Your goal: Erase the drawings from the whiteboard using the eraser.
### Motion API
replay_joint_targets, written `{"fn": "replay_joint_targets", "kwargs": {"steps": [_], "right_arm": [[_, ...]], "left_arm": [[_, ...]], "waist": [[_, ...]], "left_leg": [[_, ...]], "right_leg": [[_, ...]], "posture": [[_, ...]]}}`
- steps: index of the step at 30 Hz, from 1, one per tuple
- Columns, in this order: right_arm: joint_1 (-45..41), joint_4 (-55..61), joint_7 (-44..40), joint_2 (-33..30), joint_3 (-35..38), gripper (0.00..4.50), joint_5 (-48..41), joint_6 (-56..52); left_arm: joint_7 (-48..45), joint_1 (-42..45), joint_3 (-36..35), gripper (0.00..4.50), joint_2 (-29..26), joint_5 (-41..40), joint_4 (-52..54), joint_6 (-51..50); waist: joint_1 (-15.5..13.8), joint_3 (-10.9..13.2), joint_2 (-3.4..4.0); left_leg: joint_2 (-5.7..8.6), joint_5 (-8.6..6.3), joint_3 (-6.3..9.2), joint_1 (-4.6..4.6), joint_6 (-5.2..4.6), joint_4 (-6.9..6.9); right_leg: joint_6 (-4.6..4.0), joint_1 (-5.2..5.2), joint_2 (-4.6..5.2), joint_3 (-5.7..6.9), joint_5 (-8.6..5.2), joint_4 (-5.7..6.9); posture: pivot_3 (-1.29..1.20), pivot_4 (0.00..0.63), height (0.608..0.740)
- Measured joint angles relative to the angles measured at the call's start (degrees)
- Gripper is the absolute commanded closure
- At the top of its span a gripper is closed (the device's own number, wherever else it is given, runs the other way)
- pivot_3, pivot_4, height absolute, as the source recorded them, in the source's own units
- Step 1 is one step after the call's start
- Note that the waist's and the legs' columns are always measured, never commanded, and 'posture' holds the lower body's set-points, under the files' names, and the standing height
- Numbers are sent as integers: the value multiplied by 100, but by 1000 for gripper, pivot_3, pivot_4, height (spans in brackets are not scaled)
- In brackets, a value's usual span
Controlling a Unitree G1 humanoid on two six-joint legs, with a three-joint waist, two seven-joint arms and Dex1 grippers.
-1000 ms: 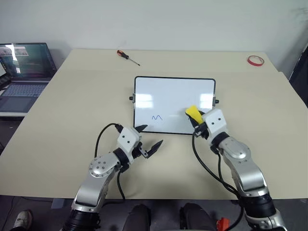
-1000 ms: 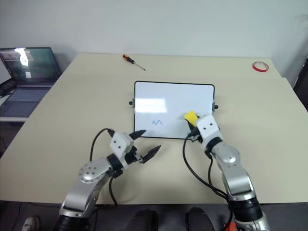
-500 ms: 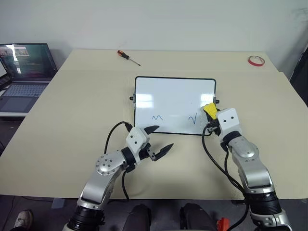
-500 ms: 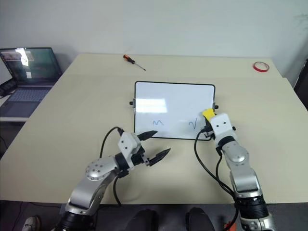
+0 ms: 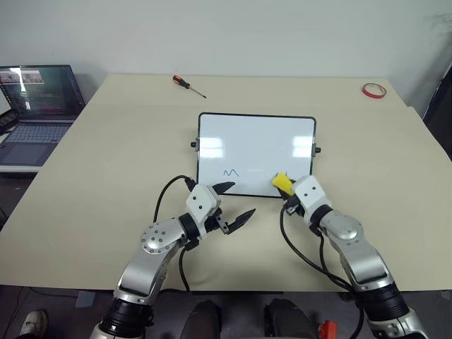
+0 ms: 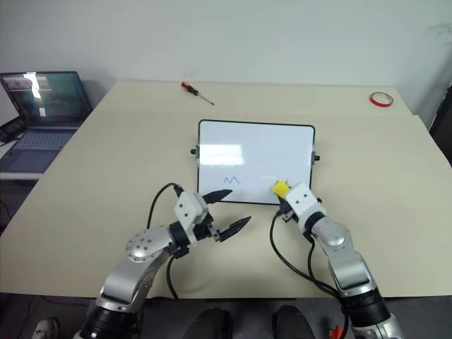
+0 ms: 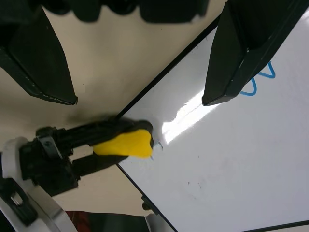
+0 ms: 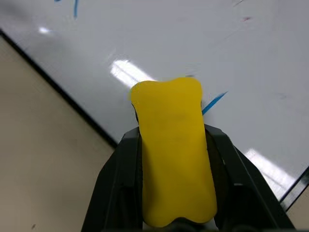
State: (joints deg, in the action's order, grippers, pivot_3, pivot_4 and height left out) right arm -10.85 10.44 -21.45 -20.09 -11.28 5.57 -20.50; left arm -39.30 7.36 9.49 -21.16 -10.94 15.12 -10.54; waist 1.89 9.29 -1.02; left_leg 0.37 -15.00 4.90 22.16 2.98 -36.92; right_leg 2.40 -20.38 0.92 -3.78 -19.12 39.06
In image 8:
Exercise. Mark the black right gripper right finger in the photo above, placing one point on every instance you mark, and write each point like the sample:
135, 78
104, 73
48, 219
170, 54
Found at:
246, 183

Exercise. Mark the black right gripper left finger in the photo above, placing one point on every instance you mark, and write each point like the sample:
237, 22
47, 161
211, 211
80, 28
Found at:
118, 178

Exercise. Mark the yellow whiteboard eraser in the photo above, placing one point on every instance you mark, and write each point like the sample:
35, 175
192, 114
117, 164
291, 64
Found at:
176, 149

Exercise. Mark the black-framed whiteboard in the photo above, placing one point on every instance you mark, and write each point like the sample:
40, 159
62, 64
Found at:
173, 46

